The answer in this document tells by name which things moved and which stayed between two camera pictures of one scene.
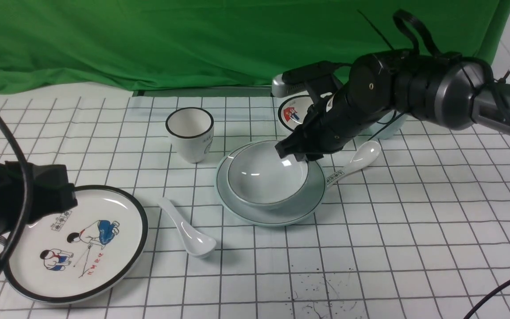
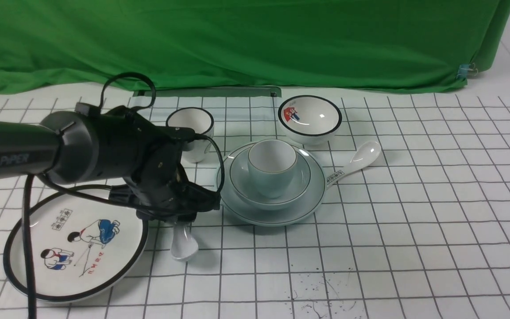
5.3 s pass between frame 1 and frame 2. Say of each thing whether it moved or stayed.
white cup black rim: stayed
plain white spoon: moved
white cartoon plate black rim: stayed
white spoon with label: stayed
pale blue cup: moved
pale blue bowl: stayed
